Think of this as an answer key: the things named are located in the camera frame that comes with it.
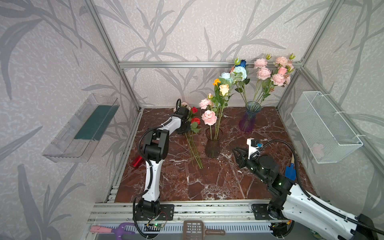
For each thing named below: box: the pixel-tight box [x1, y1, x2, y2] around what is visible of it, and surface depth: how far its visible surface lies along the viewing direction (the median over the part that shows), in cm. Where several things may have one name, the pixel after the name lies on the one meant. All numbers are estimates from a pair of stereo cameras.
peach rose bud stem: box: [215, 84, 235, 140], surface depth 72 cm
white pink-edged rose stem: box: [274, 53, 296, 72], surface depth 85 cm
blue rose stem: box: [240, 59, 247, 68], surface depth 82 cm
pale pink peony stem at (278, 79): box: [260, 73, 291, 103], surface depth 84 cm
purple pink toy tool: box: [89, 222, 136, 240], surface depth 70 cm
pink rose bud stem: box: [278, 66, 287, 75], surface depth 84 cm
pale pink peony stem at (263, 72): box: [253, 54, 274, 103], surface depth 86 cm
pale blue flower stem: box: [219, 66, 250, 103], surface depth 72 cm
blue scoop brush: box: [285, 153, 297, 181], surface depth 91 cm
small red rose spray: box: [185, 106, 204, 169], surface depth 103 cm
